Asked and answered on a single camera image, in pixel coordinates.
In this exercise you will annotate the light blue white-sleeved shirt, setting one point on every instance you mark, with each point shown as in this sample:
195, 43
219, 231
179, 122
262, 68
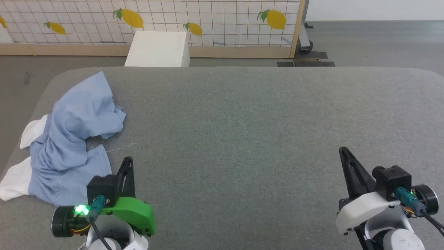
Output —
73, 139

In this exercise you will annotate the lemon print grid panel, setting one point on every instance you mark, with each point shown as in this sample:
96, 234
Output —
86, 21

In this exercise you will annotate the loose white thread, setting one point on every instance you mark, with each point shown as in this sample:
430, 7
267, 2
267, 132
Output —
125, 147

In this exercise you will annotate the metal partition foot with caster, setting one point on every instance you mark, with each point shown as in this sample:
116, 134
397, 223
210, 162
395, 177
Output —
305, 41

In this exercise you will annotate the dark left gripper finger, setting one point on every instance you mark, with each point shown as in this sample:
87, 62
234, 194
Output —
121, 184
131, 180

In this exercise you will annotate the grey fabric sofa cushion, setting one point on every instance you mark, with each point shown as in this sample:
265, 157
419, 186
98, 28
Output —
242, 139

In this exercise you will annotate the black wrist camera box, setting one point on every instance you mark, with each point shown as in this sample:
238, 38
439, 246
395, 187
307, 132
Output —
393, 180
101, 189

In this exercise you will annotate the white partition board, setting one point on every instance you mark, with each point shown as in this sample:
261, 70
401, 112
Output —
374, 9

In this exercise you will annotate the white rectangular box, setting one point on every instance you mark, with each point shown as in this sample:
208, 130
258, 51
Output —
158, 48

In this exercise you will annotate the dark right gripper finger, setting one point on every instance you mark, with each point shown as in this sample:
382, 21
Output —
349, 177
364, 180

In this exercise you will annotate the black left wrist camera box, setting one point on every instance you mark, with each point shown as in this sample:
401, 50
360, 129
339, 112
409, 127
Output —
101, 189

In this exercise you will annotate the black floor mat piece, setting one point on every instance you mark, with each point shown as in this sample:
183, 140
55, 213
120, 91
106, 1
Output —
314, 59

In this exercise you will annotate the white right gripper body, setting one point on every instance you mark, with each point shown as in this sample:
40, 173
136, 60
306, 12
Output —
364, 208

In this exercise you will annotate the lemon print screen panel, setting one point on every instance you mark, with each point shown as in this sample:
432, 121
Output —
225, 52

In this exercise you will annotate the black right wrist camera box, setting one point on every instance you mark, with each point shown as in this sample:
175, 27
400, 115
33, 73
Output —
393, 180

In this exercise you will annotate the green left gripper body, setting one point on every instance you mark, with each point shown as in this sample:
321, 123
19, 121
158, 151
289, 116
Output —
137, 213

